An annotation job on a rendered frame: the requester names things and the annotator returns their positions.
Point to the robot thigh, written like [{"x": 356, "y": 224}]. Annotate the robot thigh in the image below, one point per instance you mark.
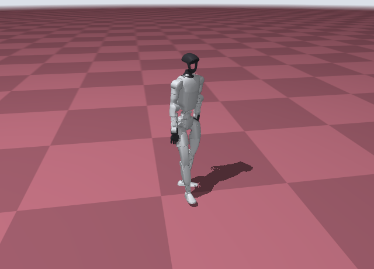
[
  {"x": 182, "y": 145},
  {"x": 194, "y": 138}
]

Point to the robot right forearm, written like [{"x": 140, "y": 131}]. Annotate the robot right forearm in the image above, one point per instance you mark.
[{"x": 174, "y": 118}]

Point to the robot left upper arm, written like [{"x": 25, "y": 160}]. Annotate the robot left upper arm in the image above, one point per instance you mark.
[{"x": 200, "y": 97}]

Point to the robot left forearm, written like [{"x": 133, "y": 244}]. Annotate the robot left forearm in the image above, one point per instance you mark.
[{"x": 196, "y": 111}]

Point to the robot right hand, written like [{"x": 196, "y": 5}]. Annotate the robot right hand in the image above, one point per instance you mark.
[{"x": 175, "y": 137}]

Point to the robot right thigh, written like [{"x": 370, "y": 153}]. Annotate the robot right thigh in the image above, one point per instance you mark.
[{"x": 182, "y": 145}]

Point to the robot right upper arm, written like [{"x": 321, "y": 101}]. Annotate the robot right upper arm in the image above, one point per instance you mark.
[{"x": 176, "y": 86}]

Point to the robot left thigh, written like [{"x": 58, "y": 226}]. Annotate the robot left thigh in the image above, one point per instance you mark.
[{"x": 194, "y": 138}]

